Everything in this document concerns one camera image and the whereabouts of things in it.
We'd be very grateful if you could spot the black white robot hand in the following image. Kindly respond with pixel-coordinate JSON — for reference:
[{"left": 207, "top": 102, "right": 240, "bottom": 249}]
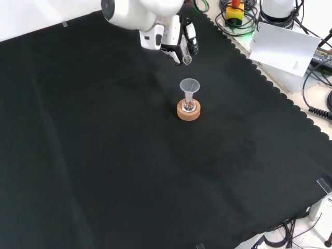
[{"left": 160, "top": 12, "right": 200, "bottom": 66}]

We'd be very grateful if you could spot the clear graduated cylinder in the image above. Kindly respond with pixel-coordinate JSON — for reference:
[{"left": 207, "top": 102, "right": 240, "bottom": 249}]
[{"left": 179, "top": 33, "right": 193, "bottom": 65}]

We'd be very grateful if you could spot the clear plastic funnel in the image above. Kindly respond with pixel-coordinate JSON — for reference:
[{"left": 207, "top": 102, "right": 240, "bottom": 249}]
[{"left": 179, "top": 78, "right": 201, "bottom": 102}]

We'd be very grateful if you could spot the yellow stop button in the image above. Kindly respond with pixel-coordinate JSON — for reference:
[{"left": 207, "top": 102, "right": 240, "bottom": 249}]
[{"left": 225, "top": 0, "right": 245, "bottom": 27}]

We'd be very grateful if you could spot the round-bottom glass flask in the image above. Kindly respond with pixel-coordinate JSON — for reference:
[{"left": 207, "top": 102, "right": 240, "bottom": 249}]
[{"left": 181, "top": 96, "right": 196, "bottom": 114}]

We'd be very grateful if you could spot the pale board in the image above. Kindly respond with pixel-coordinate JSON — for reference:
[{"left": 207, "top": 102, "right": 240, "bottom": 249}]
[{"left": 249, "top": 21, "right": 322, "bottom": 78}]

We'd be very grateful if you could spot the black cloth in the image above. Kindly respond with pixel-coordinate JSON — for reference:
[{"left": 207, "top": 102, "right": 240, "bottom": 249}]
[{"left": 0, "top": 5, "right": 332, "bottom": 249}]

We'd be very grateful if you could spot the black power adapter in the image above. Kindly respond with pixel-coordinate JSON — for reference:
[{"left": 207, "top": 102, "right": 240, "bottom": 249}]
[{"left": 309, "top": 47, "right": 332, "bottom": 71}]

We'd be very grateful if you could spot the cork ring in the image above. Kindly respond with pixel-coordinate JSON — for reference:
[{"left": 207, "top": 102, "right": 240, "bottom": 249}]
[{"left": 176, "top": 99, "right": 202, "bottom": 121}]

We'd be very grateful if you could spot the white pedestal with black base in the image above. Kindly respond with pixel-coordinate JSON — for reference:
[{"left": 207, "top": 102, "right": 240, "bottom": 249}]
[{"left": 257, "top": 0, "right": 297, "bottom": 30}]

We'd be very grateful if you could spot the black coiled cable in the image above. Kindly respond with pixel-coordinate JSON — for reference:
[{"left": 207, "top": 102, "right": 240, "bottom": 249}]
[{"left": 308, "top": 105, "right": 332, "bottom": 120}]

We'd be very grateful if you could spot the black cable bundle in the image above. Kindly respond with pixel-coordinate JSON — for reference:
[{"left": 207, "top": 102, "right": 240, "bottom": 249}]
[{"left": 250, "top": 217, "right": 332, "bottom": 249}]

